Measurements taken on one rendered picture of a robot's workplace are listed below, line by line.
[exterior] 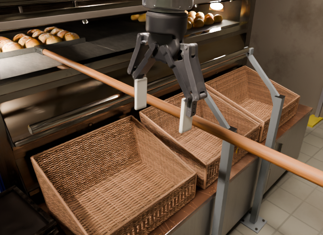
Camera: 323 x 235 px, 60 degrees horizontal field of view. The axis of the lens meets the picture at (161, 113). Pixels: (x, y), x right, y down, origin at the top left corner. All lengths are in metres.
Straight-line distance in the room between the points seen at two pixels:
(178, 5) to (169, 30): 0.04
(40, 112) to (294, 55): 2.98
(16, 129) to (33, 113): 0.09
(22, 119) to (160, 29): 0.88
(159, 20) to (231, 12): 1.93
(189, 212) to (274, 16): 2.81
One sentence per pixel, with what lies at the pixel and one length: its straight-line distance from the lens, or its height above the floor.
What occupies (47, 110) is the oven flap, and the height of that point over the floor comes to 1.02.
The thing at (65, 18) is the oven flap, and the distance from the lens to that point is 1.08.
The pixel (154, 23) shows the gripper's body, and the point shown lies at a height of 1.48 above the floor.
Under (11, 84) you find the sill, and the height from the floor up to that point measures 1.17.
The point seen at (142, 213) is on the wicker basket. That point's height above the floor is 0.72.
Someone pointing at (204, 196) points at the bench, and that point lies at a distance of 1.43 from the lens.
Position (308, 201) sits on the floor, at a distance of 2.48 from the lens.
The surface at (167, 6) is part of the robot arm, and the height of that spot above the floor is 1.51.
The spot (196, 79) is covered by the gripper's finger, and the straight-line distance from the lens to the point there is 0.49.
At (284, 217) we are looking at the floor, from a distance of 2.28.
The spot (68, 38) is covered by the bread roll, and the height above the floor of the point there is 1.22.
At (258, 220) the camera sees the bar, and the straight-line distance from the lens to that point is 2.19.
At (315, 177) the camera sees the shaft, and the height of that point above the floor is 1.19.
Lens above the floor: 1.57
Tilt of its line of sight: 28 degrees down
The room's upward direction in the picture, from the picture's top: straight up
